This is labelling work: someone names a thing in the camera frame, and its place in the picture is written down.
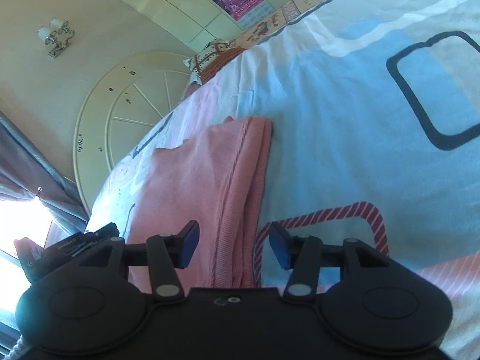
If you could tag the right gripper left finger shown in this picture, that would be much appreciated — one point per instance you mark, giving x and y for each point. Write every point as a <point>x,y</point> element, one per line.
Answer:
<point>165,255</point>

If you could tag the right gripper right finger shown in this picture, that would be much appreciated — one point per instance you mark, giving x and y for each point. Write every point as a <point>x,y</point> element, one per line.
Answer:
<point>300,255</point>

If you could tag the pink long-sleeve sweater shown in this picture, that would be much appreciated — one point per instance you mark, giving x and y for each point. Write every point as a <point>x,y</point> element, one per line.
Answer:
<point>217,179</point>

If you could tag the blue grey curtain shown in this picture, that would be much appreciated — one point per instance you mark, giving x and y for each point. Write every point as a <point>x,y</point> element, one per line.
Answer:
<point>27,174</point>

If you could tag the cream round headboard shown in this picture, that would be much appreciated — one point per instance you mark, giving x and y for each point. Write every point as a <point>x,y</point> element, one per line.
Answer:
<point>124,105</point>

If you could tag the patterned pastel bed sheet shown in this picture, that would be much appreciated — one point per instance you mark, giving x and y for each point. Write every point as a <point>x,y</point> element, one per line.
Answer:
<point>374,107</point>

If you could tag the patterned pillow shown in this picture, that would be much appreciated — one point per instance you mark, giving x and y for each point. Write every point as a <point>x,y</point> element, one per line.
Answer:
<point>194,63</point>

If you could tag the floral beige bed cover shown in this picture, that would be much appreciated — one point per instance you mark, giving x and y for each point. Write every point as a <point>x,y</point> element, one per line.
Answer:
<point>287,13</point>

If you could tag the twin-shade wall lamp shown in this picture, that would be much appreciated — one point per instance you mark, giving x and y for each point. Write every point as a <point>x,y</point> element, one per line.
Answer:
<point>58,35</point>

